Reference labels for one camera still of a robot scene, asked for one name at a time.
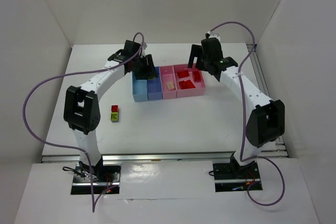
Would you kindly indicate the aluminium rail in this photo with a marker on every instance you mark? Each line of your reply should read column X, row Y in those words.
column 141, row 157
column 276, row 148

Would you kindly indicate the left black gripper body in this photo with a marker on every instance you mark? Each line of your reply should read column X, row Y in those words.
column 144, row 66

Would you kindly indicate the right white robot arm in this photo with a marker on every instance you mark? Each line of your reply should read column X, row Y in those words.
column 263, row 118

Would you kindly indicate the dark blue container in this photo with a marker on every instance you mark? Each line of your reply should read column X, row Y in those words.
column 154, row 87

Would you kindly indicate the light blue container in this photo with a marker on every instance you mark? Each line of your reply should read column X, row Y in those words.
column 139, row 89

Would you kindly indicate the aluminium rail front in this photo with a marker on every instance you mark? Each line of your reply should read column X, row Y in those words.
column 141, row 157

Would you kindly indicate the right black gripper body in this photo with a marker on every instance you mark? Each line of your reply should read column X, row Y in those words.
column 197, row 51

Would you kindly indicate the small red lego brick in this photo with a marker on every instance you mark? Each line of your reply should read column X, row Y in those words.
column 114, row 108

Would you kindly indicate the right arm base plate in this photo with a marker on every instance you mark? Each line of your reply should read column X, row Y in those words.
column 226, row 181

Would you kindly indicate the lime green lego brick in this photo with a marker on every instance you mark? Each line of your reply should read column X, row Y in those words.
column 114, row 116

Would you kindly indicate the large pink container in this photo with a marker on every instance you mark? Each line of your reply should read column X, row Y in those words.
column 199, row 87

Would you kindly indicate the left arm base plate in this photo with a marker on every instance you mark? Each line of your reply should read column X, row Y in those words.
column 110, row 177

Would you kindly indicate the small pink container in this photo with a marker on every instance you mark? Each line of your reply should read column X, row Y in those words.
column 168, row 82

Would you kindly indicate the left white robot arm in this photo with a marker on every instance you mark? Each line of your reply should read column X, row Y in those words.
column 82, row 111

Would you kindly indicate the red lego plate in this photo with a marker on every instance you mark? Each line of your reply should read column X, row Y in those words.
column 196, row 76

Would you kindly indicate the red flower lego piece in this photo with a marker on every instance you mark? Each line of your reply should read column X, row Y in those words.
column 186, row 84

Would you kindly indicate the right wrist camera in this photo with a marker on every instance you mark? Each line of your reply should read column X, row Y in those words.
column 212, row 35

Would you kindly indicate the aluminium rail right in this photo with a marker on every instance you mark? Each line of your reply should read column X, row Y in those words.
column 276, row 148

